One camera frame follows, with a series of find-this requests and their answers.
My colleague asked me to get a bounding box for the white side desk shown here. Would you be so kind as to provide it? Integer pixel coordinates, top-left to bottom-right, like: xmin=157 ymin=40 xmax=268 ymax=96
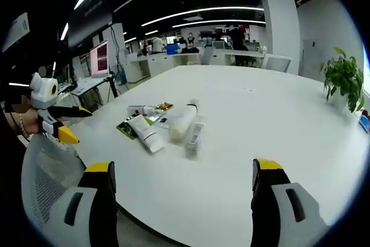
xmin=69 ymin=75 xmax=119 ymax=106

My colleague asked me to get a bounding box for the potted green plant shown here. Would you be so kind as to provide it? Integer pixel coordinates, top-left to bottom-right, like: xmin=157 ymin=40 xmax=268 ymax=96
xmin=319 ymin=46 xmax=365 ymax=114

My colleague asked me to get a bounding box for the grey mesh office chair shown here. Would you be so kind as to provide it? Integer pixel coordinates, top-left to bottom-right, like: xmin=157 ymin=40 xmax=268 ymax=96
xmin=21 ymin=133 xmax=88 ymax=232

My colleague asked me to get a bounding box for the long white office desk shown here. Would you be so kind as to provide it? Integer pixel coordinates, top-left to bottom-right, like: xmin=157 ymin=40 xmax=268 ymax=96
xmin=129 ymin=51 xmax=265 ymax=83

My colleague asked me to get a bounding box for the gold skincare sachet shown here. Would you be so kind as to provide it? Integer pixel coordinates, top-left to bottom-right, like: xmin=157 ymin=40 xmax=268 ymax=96
xmin=156 ymin=101 xmax=175 ymax=112

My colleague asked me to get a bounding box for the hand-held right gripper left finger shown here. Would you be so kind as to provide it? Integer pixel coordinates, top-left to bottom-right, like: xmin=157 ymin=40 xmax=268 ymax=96
xmin=53 ymin=160 xmax=118 ymax=247

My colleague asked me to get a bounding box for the blue storage bin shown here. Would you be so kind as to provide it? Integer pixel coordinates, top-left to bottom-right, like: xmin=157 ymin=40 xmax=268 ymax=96
xmin=165 ymin=42 xmax=180 ymax=56

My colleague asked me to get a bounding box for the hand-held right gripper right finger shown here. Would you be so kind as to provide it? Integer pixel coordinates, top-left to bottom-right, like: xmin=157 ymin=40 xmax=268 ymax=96
xmin=250 ymin=158 xmax=330 ymax=247

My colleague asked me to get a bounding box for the blue packet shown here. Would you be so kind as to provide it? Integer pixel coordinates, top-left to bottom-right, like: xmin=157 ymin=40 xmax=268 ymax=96
xmin=358 ymin=109 xmax=370 ymax=134

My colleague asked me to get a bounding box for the person's left hand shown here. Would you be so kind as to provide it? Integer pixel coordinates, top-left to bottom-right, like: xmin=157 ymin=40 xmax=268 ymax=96
xmin=17 ymin=108 xmax=44 ymax=137

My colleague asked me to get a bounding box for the large white skincare bottle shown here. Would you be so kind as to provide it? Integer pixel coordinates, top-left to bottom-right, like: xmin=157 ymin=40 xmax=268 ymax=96
xmin=168 ymin=98 xmax=201 ymax=144

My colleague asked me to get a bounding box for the white skincare tube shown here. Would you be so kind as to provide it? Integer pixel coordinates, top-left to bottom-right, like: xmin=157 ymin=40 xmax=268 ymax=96
xmin=128 ymin=114 xmax=166 ymax=154

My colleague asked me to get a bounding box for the dark green skincare sachet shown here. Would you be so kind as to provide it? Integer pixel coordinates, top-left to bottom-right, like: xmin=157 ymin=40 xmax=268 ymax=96
xmin=116 ymin=120 xmax=138 ymax=141

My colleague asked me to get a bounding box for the small white red skincare box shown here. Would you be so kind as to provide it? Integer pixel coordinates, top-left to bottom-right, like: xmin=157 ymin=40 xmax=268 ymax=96
xmin=127 ymin=104 xmax=148 ymax=116

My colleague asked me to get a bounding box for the light green skincare sachet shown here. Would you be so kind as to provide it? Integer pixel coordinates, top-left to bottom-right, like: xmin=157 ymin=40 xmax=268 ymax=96
xmin=144 ymin=113 xmax=163 ymax=126

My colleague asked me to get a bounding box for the clear skincare packet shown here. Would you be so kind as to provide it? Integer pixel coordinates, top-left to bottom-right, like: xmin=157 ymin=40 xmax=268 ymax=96
xmin=158 ymin=115 xmax=175 ymax=130

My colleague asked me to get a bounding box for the pink lit monitor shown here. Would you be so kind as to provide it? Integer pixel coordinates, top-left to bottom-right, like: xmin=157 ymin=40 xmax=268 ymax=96
xmin=89 ymin=39 xmax=110 ymax=79

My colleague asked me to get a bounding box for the beaded bracelet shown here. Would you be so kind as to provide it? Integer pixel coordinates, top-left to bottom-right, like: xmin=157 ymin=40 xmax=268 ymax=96
xmin=18 ymin=113 xmax=30 ymax=139

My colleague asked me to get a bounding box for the white office chair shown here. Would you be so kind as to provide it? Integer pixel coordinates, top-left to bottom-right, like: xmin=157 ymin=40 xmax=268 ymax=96
xmin=261 ymin=53 xmax=293 ymax=73

